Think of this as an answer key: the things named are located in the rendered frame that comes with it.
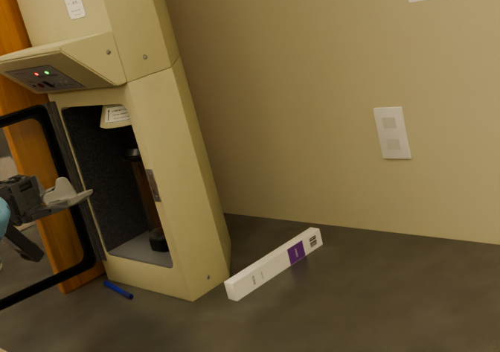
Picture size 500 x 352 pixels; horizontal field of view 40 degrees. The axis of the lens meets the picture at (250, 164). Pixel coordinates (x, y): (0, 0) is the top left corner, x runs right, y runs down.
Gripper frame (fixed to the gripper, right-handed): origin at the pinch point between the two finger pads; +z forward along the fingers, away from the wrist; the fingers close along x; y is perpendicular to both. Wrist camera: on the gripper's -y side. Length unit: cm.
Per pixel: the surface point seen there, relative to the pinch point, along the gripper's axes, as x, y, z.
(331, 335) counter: -52, -28, 10
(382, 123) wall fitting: -40, -3, 52
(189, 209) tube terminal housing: -15.7, -9.1, 14.9
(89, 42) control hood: -15.8, 28.6, 3.9
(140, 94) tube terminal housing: -15.7, 16.5, 11.2
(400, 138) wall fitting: -44, -7, 52
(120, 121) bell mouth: -5.5, 11.1, 11.8
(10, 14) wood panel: 21.3, 37.3, 9.5
